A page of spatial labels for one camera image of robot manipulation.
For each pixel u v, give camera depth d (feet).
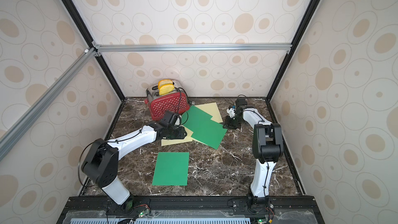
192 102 3.72
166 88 3.20
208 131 3.23
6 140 1.64
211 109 3.72
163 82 3.35
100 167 1.49
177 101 3.29
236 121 2.73
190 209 2.39
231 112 3.02
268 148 1.74
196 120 3.50
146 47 6.04
